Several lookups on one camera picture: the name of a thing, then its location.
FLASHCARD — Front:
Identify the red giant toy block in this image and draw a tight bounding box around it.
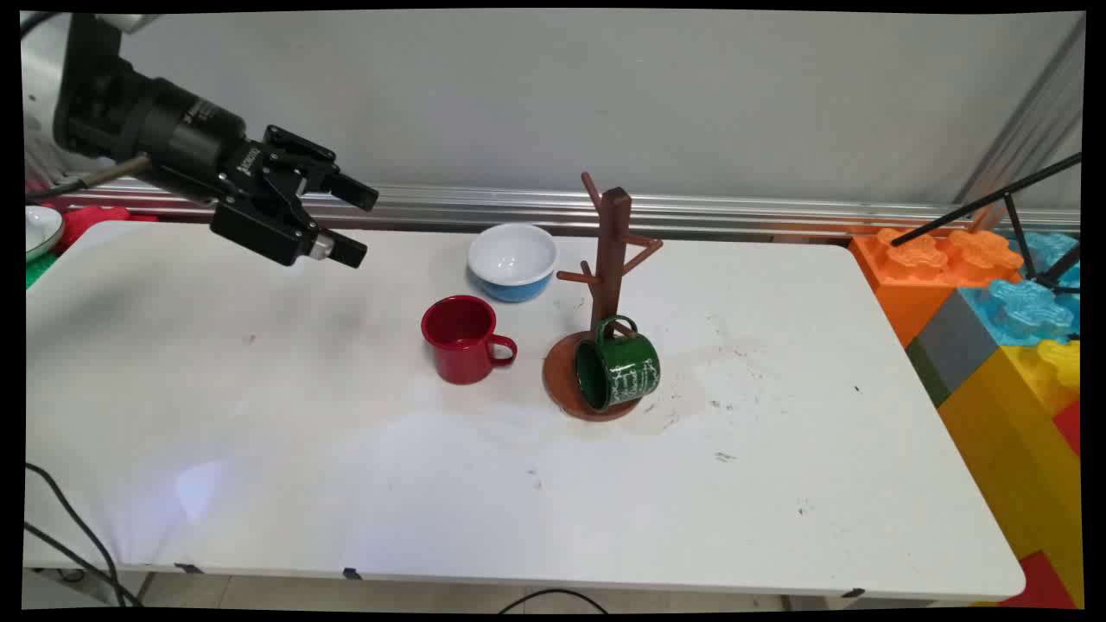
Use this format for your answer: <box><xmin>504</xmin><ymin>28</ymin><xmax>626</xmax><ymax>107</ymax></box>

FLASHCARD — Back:
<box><xmin>1001</xmin><ymin>550</ymin><xmax>1079</xmax><ymax>611</ymax></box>

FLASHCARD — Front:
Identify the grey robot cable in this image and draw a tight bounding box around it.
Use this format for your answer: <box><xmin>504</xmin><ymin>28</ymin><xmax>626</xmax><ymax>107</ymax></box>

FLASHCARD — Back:
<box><xmin>26</xmin><ymin>155</ymin><xmax>155</xmax><ymax>205</ymax></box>

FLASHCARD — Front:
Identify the brown wooden mug tree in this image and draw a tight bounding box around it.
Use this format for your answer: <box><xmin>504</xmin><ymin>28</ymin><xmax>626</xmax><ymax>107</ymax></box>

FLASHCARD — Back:
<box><xmin>543</xmin><ymin>171</ymin><xmax>664</xmax><ymax>423</ymax></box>

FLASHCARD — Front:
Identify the white plate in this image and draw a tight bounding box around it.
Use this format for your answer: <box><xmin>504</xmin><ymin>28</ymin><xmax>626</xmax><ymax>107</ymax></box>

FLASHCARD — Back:
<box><xmin>24</xmin><ymin>205</ymin><xmax>65</xmax><ymax>261</ymax></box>

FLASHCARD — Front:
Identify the red enamel mug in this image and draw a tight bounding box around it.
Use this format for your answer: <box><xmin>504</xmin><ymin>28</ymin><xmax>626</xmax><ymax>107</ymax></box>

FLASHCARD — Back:
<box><xmin>421</xmin><ymin>295</ymin><xmax>518</xmax><ymax>386</ymax></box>

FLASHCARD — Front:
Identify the black tripod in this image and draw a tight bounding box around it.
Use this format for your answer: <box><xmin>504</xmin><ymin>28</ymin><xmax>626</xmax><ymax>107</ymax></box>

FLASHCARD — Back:
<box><xmin>890</xmin><ymin>153</ymin><xmax>1084</xmax><ymax>296</ymax></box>

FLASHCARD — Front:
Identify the green mug white lettering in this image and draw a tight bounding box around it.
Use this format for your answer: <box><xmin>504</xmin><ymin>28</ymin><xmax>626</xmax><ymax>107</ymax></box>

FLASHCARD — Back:
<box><xmin>574</xmin><ymin>314</ymin><xmax>663</xmax><ymax>413</ymax></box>

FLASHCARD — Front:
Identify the blue giant toy block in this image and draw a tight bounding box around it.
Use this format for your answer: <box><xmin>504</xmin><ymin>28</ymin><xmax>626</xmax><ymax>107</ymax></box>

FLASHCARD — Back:
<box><xmin>956</xmin><ymin>231</ymin><xmax>1083</xmax><ymax>348</ymax></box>

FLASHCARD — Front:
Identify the black floor cable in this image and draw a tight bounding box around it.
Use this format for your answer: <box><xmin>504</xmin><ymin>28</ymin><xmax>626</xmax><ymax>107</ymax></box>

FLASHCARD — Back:
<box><xmin>25</xmin><ymin>463</ymin><xmax>124</xmax><ymax>606</ymax></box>
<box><xmin>23</xmin><ymin>521</ymin><xmax>145</xmax><ymax>606</ymax></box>
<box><xmin>496</xmin><ymin>588</ymin><xmax>611</xmax><ymax>615</ymax></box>

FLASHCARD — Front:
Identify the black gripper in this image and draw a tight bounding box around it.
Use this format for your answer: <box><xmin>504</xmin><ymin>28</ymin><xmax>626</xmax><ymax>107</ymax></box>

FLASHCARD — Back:
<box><xmin>209</xmin><ymin>124</ymin><xmax>380</xmax><ymax>270</ymax></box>

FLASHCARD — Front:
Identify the colourful foam play mat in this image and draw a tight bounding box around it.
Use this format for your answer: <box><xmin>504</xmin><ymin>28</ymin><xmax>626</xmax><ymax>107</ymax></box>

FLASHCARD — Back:
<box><xmin>1052</xmin><ymin>398</ymin><xmax>1084</xmax><ymax>458</ymax></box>

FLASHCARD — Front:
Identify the grey giant toy block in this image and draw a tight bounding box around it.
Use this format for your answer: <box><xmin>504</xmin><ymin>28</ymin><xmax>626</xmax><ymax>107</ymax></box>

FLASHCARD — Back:
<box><xmin>916</xmin><ymin>289</ymin><xmax>1005</xmax><ymax>396</ymax></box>

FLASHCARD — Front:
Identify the orange giant toy block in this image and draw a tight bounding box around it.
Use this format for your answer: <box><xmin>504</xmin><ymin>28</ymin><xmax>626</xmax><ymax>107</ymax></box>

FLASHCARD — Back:
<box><xmin>848</xmin><ymin>226</ymin><xmax>1026</xmax><ymax>348</ymax></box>

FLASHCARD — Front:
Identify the blue bowl white inside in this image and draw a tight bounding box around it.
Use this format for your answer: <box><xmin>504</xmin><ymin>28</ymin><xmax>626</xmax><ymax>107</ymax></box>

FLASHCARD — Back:
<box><xmin>467</xmin><ymin>223</ymin><xmax>560</xmax><ymax>303</ymax></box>

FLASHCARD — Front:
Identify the horizontal aluminium rail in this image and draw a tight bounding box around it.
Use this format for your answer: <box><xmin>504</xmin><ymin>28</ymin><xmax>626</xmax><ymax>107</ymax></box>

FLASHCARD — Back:
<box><xmin>52</xmin><ymin>176</ymin><xmax>1081</xmax><ymax>241</ymax></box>

